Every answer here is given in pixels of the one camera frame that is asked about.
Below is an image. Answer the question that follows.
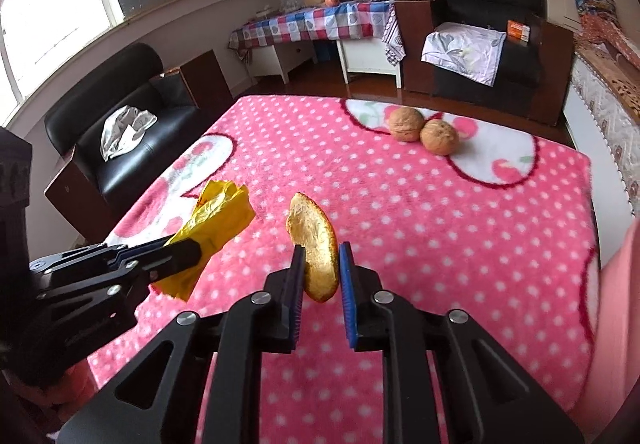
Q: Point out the brown floral bed blanket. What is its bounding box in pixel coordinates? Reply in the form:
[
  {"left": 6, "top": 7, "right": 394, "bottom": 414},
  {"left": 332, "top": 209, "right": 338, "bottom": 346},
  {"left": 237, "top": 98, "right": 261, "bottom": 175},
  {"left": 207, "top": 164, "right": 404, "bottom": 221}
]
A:
[{"left": 575, "top": 44, "right": 640, "bottom": 119}]

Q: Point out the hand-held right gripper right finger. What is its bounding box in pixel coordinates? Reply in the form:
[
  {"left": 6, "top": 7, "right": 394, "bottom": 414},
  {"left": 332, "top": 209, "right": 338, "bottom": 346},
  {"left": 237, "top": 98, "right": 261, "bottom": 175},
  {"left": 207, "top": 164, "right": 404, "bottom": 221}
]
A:
[{"left": 338, "top": 241, "right": 586, "bottom": 444}]

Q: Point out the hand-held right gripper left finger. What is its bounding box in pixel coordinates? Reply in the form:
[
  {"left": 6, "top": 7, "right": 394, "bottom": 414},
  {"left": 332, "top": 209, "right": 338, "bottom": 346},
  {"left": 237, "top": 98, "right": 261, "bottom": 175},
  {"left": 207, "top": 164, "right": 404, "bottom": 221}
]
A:
[{"left": 57, "top": 244, "right": 307, "bottom": 444}]

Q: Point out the checked hanging towel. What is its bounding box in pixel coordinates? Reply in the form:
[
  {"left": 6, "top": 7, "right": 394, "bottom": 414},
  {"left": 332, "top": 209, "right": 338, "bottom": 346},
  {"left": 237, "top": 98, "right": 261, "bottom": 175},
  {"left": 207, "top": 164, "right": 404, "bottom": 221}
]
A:
[{"left": 381, "top": 6, "right": 407, "bottom": 67}]

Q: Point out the white floral cloth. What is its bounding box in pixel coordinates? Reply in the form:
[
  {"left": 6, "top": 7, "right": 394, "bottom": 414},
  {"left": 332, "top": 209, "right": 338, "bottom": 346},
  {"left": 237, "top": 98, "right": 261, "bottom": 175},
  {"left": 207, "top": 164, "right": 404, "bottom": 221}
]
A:
[{"left": 421, "top": 21, "right": 507, "bottom": 87}]

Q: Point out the crumpled white cloth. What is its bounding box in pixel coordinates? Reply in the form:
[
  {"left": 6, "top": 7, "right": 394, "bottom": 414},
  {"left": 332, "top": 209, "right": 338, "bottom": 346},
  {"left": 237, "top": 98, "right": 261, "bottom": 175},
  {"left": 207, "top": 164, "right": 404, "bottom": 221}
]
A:
[{"left": 100, "top": 105, "right": 157, "bottom": 161}]

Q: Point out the brown wooden side cabinet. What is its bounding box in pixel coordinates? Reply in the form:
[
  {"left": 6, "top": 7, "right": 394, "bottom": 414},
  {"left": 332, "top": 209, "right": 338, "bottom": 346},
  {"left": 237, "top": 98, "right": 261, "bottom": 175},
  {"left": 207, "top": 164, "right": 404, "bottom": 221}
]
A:
[
  {"left": 44, "top": 144, "right": 108, "bottom": 245},
  {"left": 162, "top": 48, "right": 235, "bottom": 125},
  {"left": 520, "top": 16, "right": 576, "bottom": 127},
  {"left": 395, "top": 0, "right": 446, "bottom": 94}
]

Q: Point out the white table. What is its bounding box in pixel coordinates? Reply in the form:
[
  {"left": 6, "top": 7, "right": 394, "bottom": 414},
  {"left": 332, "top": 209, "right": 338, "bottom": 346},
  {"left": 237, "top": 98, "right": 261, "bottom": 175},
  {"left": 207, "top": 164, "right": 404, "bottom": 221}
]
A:
[{"left": 247, "top": 36, "right": 403, "bottom": 87}]

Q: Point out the orange peel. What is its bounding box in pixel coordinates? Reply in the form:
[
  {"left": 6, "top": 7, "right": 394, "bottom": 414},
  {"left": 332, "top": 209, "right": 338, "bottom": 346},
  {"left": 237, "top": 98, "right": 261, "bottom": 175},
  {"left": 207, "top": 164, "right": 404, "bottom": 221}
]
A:
[{"left": 285, "top": 191, "right": 341, "bottom": 303}]

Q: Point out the walnut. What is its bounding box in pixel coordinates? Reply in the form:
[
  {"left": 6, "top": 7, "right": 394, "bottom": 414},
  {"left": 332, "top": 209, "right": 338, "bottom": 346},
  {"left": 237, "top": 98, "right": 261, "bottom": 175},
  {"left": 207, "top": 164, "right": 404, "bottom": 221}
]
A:
[
  {"left": 388, "top": 106, "right": 425, "bottom": 143},
  {"left": 420, "top": 119, "right": 460, "bottom": 156}
]

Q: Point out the pink polka dot blanket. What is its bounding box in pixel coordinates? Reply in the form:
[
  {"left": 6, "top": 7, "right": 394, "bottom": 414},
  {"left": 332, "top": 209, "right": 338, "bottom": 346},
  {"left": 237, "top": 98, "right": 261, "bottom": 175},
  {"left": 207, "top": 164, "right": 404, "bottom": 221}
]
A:
[{"left": 87, "top": 94, "right": 601, "bottom": 444}]

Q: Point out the small orange box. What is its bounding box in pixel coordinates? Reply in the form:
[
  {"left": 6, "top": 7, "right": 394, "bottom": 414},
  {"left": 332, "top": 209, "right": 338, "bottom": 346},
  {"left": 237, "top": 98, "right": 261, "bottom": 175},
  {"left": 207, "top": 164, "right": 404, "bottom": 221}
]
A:
[{"left": 505, "top": 18, "right": 532, "bottom": 43}]

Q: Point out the pink plastic basin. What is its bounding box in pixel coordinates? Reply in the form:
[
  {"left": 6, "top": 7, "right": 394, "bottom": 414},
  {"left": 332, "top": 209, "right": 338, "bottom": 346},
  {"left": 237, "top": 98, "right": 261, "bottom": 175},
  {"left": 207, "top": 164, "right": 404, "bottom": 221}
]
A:
[{"left": 585, "top": 219, "right": 640, "bottom": 435}]

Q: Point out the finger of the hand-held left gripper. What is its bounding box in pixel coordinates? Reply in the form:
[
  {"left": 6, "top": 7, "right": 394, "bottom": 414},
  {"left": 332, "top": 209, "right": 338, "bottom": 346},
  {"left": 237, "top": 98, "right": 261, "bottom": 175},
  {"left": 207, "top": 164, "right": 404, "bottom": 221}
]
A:
[
  {"left": 29, "top": 244, "right": 168, "bottom": 282},
  {"left": 37, "top": 238, "right": 203, "bottom": 311}
]

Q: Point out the yellow wrapper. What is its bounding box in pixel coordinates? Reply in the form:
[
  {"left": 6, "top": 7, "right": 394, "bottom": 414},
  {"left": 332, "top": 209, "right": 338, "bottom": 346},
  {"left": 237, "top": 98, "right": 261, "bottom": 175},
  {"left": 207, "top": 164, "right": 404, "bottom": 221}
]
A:
[{"left": 150, "top": 179, "right": 257, "bottom": 302}]

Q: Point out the pink dotted quilt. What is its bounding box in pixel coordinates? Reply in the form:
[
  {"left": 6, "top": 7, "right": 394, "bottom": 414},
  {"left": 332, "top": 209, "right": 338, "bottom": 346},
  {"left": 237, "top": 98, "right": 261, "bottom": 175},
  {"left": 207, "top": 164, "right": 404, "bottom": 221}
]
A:
[{"left": 580, "top": 11, "right": 640, "bottom": 69}]

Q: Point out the plaid tablecloth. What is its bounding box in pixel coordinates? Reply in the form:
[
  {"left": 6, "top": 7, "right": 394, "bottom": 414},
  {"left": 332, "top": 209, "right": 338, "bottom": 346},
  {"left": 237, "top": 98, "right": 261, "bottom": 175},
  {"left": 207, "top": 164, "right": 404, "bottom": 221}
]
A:
[{"left": 229, "top": 0, "right": 396, "bottom": 57}]

